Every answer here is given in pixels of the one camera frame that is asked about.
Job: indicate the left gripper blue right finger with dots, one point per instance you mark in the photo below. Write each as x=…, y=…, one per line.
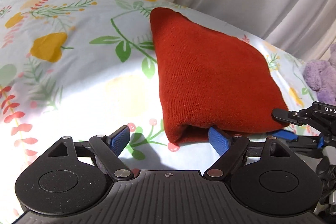
x=219, y=140

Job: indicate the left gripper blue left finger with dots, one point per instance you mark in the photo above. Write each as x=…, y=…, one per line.
x=118, y=140

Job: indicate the red knitted cardigan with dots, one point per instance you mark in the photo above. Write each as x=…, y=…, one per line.
x=208, y=78

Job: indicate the purple plush toy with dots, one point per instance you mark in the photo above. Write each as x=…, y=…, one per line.
x=320, y=77

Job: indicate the floral white bed sheet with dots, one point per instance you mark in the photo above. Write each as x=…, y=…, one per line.
x=84, y=67

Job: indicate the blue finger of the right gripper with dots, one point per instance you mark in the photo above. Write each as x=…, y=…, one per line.
x=286, y=135

